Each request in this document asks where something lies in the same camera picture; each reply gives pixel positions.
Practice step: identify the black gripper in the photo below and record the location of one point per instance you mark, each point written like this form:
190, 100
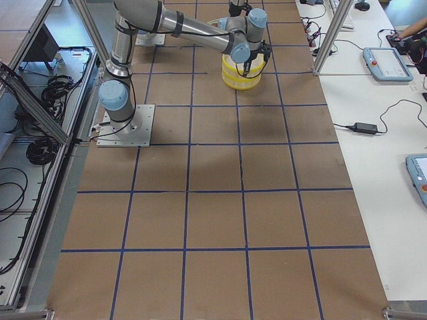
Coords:
255, 53

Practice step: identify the yellow steamer layer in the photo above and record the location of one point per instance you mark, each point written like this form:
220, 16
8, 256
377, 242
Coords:
240, 83
237, 69

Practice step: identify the teach pendant far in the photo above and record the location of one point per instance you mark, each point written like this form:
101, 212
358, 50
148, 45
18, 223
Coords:
385, 64

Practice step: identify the teach pendant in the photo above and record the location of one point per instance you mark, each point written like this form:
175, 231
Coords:
416, 166
385, 64

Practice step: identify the black power adapter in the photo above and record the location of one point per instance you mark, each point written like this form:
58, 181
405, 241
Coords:
365, 128

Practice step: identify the teach pendant near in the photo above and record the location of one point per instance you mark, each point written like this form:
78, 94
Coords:
416, 166

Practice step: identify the aluminium frame post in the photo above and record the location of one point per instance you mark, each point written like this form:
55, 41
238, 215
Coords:
333, 30

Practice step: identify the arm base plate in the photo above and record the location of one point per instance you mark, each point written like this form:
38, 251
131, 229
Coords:
150, 39
136, 134

